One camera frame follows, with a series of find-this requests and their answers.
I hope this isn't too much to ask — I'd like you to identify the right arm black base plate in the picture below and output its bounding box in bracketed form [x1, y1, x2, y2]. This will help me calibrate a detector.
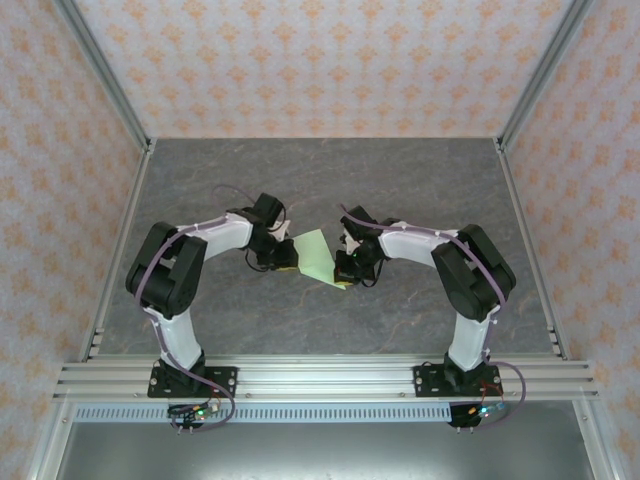
[413, 364, 501, 400]

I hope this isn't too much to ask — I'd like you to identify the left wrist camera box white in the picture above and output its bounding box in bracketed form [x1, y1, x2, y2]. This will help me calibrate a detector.
[267, 219, 293, 244]

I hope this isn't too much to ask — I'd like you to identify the slotted grey cable duct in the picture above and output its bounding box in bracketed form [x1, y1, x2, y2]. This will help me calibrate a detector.
[74, 405, 454, 423]

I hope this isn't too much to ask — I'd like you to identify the light green paper sheet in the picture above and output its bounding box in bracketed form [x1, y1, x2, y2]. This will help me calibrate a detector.
[292, 228, 351, 292]

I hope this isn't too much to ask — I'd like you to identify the aluminium mounting rail beam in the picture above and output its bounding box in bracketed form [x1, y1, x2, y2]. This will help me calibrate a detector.
[52, 355, 599, 401]

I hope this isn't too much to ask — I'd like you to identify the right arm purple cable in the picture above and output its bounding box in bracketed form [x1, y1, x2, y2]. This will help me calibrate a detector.
[339, 202, 529, 431]

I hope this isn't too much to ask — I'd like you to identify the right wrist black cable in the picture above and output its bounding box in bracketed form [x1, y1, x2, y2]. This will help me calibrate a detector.
[362, 259, 389, 289]

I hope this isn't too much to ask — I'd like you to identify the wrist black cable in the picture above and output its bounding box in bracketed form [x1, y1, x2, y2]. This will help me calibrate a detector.
[362, 259, 389, 289]
[243, 249, 271, 274]

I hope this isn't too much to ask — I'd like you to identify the aluminium table edge rail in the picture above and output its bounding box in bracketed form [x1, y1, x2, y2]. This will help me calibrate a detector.
[79, 144, 157, 364]
[495, 142, 571, 361]

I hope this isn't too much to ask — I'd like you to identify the aluminium lower frame bar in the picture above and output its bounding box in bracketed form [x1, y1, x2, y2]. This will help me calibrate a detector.
[572, 399, 619, 480]
[27, 399, 76, 480]

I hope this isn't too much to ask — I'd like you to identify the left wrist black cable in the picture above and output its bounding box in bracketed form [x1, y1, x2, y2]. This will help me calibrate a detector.
[243, 249, 271, 274]

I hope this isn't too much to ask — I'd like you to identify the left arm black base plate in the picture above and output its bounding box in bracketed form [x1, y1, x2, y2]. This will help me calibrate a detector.
[147, 366, 239, 400]

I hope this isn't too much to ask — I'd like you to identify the grey metal shelf sheet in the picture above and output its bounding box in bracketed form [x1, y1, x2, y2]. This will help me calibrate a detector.
[54, 422, 596, 480]

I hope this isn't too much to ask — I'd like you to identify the aluminium frame post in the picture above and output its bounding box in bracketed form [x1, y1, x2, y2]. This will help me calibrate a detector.
[494, 0, 596, 152]
[52, 0, 154, 154]

